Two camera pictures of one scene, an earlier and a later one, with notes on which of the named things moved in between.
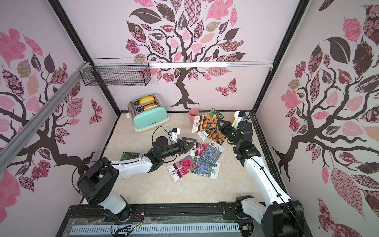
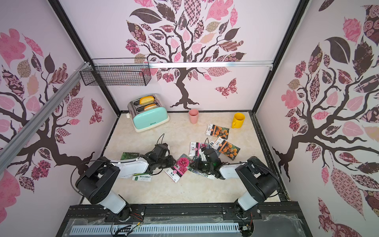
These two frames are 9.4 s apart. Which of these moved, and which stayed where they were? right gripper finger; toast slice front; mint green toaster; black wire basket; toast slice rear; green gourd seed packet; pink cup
Moved: right gripper finger; green gourd seed packet
Stayed: toast slice front; toast slice rear; pink cup; black wire basket; mint green toaster
